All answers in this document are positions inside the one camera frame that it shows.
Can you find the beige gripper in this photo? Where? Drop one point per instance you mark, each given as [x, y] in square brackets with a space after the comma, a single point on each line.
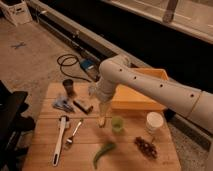
[103, 108]

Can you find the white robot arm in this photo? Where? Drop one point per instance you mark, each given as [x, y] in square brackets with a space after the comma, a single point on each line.
[192, 103]

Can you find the yellow plastic tray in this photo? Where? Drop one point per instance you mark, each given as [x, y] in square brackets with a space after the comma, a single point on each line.
[126, 98]

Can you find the black rectangular block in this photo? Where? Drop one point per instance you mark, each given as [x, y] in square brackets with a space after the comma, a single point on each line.
[82, 106]

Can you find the blue sponge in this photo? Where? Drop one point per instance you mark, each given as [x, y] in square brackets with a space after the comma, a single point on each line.
[92, 89]

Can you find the green plastic cup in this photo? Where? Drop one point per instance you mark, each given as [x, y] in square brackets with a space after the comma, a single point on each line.
[117, 124]

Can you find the green pepper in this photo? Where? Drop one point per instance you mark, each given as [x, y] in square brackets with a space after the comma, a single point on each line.
[103, 150]

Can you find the dark metal cup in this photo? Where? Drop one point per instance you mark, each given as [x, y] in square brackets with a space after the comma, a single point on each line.
[68, 86]

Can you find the blue crumpled packet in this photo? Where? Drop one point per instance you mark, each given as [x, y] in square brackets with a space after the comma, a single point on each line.
[61, 103]

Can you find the blue power device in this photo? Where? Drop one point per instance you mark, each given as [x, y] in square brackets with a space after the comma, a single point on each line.
[90, 69]

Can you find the metal spoon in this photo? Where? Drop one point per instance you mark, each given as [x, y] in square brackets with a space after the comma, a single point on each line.
[69, 141]

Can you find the white paper cup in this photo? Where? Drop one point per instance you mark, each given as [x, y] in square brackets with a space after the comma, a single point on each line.
[154, 121]

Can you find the dark grape bunch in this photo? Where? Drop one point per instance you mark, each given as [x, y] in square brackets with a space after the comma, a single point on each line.
[147, 148]

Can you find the black chair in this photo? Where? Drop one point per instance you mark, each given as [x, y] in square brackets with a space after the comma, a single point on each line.
[12, 124]

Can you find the white cardboard box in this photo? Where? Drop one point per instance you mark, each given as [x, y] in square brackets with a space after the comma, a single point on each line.
[17, 14]

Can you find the white handled kitchen tool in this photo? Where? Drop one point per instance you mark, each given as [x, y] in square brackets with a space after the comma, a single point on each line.
[64, 123]

